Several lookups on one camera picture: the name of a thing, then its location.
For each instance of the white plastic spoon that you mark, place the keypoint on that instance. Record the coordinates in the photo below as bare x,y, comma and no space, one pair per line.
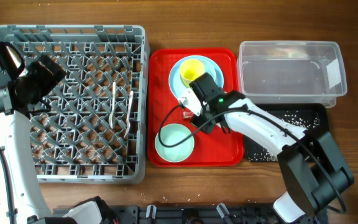
129,107

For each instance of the yellow plastic cup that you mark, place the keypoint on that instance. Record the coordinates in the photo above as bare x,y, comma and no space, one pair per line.
190,70

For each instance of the clear plastic bin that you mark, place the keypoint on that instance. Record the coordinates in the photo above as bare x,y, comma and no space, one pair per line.
291,71

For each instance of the black waste tray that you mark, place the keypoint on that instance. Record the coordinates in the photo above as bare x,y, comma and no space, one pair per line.
319,108

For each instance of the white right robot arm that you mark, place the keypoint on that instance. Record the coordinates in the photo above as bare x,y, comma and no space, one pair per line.
313,169

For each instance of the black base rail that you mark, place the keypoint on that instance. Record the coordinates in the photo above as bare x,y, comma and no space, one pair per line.
249,213

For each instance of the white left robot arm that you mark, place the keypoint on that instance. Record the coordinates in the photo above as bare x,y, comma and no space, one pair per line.
21,200

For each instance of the green bowl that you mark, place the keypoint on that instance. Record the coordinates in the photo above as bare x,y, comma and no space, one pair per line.
170,135

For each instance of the grey dishwasher rack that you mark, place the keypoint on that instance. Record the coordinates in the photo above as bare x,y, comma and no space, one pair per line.
70,137

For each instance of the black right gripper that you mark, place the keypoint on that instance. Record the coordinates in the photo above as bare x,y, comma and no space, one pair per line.
199,121

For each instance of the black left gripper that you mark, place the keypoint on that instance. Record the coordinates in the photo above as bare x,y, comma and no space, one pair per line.
50,81

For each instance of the light blue plate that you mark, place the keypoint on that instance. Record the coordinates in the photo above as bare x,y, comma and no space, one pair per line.
174,81

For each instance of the white plastic fork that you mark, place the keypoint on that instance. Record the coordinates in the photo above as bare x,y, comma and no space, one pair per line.
110,119

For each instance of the rice food waste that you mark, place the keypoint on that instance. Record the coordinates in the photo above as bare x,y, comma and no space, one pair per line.
308,119

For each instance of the red plastic tray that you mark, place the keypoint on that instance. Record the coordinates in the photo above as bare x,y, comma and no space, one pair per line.
214,149

